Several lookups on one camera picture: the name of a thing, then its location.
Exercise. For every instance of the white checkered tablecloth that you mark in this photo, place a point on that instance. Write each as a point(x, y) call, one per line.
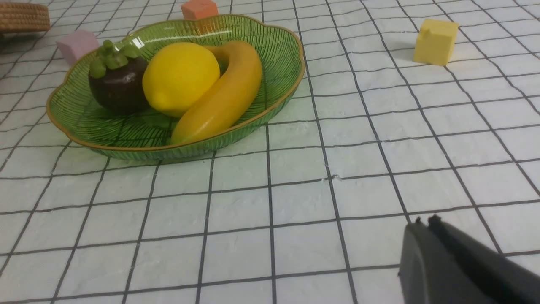
point(311, 207)

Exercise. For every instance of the yellow lemon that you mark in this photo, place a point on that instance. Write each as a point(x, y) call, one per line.
point(177, 76)

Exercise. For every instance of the green glass leaf plate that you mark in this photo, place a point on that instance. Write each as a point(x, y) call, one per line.
point(72, 108)

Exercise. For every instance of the yellow banana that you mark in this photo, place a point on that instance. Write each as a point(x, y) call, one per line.
point(227, 100)

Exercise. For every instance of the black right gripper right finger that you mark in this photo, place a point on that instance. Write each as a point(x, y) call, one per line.
point(495, 276)

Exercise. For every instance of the woven wicker basket lid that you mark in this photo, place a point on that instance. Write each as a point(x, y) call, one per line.
point(23, 18)

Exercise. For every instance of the orange foam cube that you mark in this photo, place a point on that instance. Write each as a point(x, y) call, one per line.
point(199, 9)

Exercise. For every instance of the dark purple mangosteen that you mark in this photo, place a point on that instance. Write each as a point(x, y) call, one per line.
point(115, 79)

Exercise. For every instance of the yellow foam cube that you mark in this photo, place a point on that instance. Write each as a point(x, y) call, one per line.
point(435, 42)

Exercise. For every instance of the pink foam cube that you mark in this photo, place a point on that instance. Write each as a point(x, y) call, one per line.
point(77, 44)

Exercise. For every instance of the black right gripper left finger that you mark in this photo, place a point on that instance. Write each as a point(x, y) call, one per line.
point(441, 264)

